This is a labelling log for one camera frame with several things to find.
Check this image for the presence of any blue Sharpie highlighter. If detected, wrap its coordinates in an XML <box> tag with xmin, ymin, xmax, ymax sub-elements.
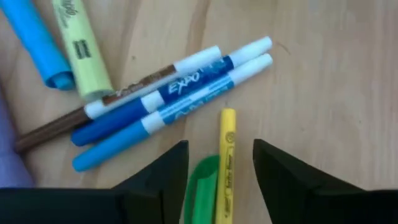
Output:
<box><xmin>0</xmin><ymin>0</ymin><xmax>76</xmax><ymax>91</ymax></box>

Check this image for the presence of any dark blue Expo marker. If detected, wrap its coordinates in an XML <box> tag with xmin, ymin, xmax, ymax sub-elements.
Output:
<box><xmin>70</xmin><ymin>35</ymin><xmax>274</xmax><ymax>147</ymax></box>

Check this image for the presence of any pale yellow Sharpie highlighter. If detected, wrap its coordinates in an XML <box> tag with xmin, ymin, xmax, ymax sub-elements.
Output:
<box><xmin>51</xmin><ymin>0</ymin><xmax>114</xmax><ymax>102</ymax></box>

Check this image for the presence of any brown Expo marker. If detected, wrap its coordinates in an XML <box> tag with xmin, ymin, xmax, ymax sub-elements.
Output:
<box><xmin>14</xmin><ymin>45</ymin><xmax>222</xmax><ymax>153</ymax></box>

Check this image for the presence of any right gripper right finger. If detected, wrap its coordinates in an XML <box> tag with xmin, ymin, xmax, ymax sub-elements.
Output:
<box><xmin>253</xmin><ymin>139</ymin><xmax>398</xmax><ymax>224</ymax></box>

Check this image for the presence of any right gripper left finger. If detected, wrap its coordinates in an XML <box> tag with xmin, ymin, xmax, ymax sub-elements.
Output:
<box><xmin>0</xmin><ymin>139</ymin><xmax>190</xmax><ymax>224</ymax></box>

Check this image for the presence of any purple Sharpie highlighter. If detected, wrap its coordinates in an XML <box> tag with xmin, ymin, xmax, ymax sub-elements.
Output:
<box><xmin>0</xmin><ymin>90</ymin><xmax>35</xmax><ymax>189</ymax></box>

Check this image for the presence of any thin yellow highlighter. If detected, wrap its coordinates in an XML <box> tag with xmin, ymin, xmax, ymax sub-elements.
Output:
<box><xmin>214</xmin><ymin>108</ymin><xmax>237</xmax><ymax>224</ymax></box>

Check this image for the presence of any thin green highlighter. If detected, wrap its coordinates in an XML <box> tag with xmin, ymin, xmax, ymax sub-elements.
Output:
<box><xmin>183</xmin><ymin>154</ymin><xmax>220</xmax><ymax>224</ymax></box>

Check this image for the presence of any light blue Expo marker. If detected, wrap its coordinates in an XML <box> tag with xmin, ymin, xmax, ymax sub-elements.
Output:
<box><xmin>72</xmin><ymin>52</ymin><xmax>274</xmax><ymax>173</ymax></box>

